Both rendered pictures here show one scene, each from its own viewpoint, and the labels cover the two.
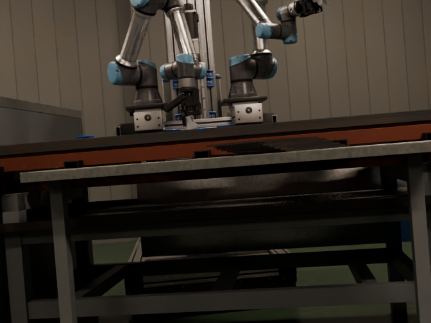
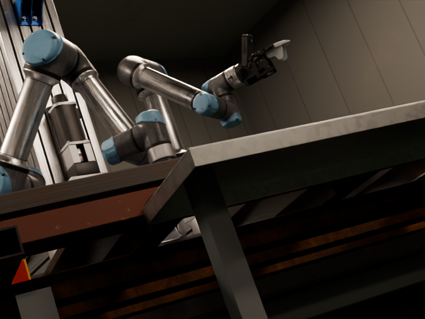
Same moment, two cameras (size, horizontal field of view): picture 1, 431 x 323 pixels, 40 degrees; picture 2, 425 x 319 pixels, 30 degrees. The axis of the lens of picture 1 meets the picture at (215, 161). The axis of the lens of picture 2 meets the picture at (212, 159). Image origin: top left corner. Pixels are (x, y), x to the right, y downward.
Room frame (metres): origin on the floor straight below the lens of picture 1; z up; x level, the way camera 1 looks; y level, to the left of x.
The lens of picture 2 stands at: (0.84, 1.16, 0.40)
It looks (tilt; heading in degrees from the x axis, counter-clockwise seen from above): 17 degrees up; 326
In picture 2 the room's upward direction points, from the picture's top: 20 degrees counter-clockwise
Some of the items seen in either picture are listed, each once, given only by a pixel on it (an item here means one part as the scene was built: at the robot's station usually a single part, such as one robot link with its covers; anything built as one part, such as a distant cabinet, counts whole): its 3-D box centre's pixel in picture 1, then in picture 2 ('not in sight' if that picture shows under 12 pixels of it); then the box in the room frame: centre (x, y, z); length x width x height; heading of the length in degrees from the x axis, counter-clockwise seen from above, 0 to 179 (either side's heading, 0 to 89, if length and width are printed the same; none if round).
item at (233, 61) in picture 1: (241, 67); not in sight; (3.14, -0.18, 1.20); 0.13 x 0.12 x 0.14; 120
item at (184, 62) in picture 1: (185, 66); (152, 131); (2.64, 0.10, 1.16); 0.09 x 0.08 x 0.11; 41
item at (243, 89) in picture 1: (242, 89); not in sight; (3.14, -0.17, 1.09); 0.15 x 0.15 x 0.10
